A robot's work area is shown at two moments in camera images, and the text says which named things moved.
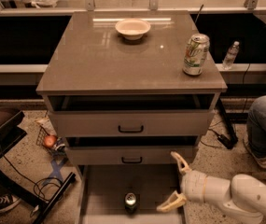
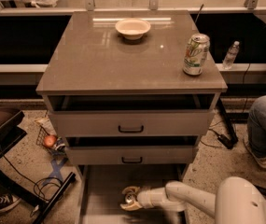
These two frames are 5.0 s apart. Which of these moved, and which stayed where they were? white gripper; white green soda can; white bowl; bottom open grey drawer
Moved: white gripper
Stayed: white green soda can; white bowl; bottom open grey drawer
